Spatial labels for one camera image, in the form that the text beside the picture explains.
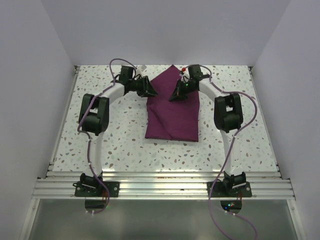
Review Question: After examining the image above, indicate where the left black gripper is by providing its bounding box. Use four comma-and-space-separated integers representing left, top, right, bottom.
128, 75, 158, 98

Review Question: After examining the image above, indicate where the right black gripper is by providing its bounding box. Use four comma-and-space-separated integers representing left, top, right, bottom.
170, 79, 197, 102

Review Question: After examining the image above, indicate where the purple cloth mat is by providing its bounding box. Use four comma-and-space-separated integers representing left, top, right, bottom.
145, 65, 200, 142

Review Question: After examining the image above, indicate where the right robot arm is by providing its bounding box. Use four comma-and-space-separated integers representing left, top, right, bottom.
169, 64, 247, 198

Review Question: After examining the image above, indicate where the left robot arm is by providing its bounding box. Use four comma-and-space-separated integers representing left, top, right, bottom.
74, 65, 158, 197

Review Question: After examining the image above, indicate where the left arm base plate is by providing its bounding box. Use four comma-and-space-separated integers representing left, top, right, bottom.
72, 181, 120, 198

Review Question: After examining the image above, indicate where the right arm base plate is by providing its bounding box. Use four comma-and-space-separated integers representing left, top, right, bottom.
206, 180, 253, 198

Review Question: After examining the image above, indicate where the aluminium rail frame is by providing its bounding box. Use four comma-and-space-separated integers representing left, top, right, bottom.
32, 65, 295, 200

